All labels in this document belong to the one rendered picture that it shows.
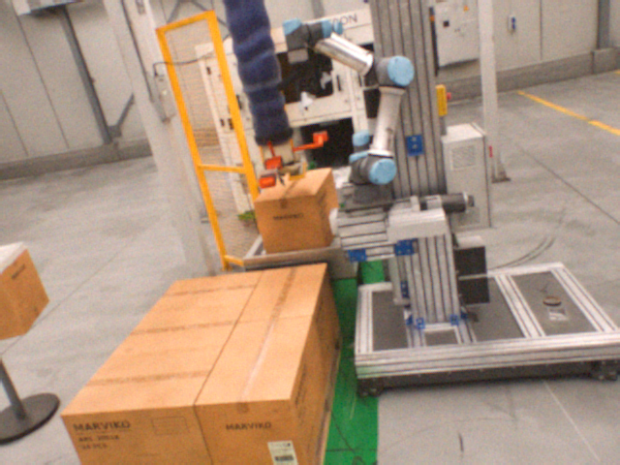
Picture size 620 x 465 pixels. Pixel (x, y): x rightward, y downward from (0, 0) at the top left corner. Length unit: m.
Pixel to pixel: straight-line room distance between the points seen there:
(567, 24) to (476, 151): 9.86
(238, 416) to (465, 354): 1.16
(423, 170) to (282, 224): 1.01
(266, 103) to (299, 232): 0.81
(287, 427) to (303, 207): 1.39
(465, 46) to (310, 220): 8.84
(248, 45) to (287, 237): 1.15
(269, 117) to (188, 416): 1.59
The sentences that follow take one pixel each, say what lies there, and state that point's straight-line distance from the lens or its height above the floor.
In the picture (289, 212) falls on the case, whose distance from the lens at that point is 3.08.
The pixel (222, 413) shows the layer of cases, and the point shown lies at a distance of 2.16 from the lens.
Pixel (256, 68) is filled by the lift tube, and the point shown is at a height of 1.71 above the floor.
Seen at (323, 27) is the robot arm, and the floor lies 1.82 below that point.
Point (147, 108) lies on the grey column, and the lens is 3.92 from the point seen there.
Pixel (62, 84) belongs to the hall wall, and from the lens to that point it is 13.68.
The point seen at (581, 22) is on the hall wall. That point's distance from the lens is 12.37.
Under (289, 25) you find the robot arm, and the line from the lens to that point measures 2.06.
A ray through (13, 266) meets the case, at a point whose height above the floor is 0.96.
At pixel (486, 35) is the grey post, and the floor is 1.49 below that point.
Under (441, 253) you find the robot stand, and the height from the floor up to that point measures 0.64.
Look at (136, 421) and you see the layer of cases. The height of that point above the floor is 0.48.
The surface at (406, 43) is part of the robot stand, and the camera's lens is 2.46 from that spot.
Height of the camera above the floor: 1.78
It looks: 20 degrees down
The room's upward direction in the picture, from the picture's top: 12 degrees counter-clockwise
